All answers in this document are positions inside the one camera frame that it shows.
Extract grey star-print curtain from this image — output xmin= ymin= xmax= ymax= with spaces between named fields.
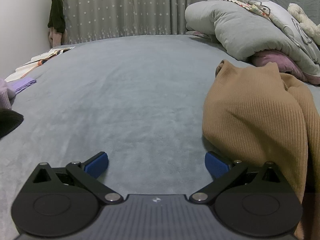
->
xmin=61 ymin=0 xmax=208 ymax=45

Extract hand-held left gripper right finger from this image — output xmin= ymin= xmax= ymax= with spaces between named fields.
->
xmin=190 ymin=151 xmax=290 ymax=204

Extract dark hanging garment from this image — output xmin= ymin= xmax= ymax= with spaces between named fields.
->
xmin=47 ymin=0 xmax=66 ymax=33

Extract grey bed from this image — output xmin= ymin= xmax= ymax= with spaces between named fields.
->
xmin=0 ymin=34 xmax=320 ymax=240

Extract white printed papers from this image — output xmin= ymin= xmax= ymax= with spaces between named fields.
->
xmin=4 ymin=46 xmax=75 ymax=82

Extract cream plush toy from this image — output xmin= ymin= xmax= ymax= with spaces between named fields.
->
xmin=287 ymin=3 xmax=320 ymax=44

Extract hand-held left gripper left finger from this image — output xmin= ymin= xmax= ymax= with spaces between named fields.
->
xmin=25 ymin=152 xmax=123 ymax=204

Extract grey duvet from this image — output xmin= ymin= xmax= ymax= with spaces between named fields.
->
xmin=185 ymin=0 xmax=320 ymax=77

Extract tan ribbed knit sweater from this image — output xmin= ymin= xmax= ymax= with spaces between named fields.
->
xmin=202 ymin=59 xmax=320 ymax=240

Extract pink blanket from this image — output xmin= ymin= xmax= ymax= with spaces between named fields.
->
xmin=251 ymin=50 xmax=320 ymax=85

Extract pink hanging garment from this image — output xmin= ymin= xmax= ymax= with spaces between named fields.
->
xmin=48 ymin=27 xmax=68 ymax=47

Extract white printed pillow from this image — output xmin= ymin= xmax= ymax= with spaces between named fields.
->
xmin=228 ymin=0 xmax=320 ymax=63

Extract purple folded cloth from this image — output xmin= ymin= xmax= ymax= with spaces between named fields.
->
xmin=10 ymin=78 xmax=37 ymax=96

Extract lilac knit garment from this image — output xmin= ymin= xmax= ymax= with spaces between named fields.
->
xmin=0 ymin=78 xmax=16 ymax=110

